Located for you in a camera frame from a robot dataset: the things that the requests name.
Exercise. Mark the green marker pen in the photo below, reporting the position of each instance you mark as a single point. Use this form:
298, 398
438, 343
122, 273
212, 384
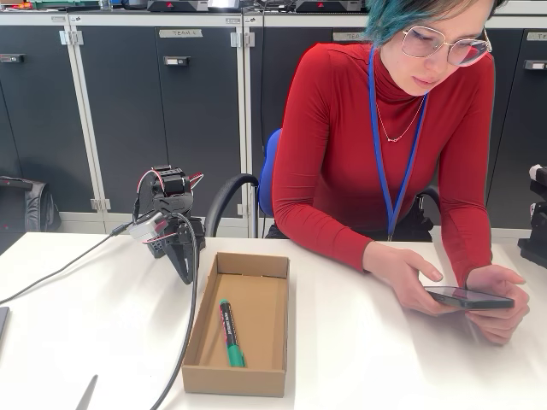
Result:
231, 333

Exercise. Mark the black smartphone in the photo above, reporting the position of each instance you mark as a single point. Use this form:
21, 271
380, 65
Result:
470, 299

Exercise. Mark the person's right forearm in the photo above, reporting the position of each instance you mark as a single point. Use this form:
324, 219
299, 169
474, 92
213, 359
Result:
325, 235

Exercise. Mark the person's left forearm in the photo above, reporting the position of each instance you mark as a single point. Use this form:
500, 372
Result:
468, 247

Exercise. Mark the black second robot arm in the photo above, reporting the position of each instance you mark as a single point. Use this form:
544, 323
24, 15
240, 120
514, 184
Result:
536, 252

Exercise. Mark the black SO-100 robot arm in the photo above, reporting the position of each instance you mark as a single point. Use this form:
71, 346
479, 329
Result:
171, 183

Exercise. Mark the person in red turtleneck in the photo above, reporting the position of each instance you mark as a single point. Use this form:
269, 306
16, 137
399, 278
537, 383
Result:
342, 128

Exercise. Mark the person's right hand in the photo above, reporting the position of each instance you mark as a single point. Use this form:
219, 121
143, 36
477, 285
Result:
397, 273

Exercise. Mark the person's left hand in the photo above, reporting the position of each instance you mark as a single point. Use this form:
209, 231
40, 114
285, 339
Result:
508, 324

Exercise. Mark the blue office chair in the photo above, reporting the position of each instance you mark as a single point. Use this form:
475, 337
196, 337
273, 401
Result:
271, 171

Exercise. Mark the dark-door metal cabinet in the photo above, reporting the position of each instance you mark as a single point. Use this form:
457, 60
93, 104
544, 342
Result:
517, 128
278, 64
119, 128
38, 128

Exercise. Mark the brown cardboard box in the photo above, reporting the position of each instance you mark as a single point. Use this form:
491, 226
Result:
239, 380

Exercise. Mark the black bag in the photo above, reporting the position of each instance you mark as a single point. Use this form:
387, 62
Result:
38, 209

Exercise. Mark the grey laptop edge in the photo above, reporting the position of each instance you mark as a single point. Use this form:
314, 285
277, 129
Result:
2, 322

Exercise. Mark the grey team tape label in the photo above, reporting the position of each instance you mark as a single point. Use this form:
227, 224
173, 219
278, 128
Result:
179, 33

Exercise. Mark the black device with red triangle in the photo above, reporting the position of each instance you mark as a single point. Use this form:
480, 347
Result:
325, 6
177, 6

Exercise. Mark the green crate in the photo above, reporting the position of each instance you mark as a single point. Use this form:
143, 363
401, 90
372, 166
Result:
64, 4

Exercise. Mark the gold-rimmed glasses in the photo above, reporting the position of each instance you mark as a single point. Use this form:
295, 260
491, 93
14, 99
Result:
421, 42

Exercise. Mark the white gripper camera box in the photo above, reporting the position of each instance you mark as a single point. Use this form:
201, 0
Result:
143, 228

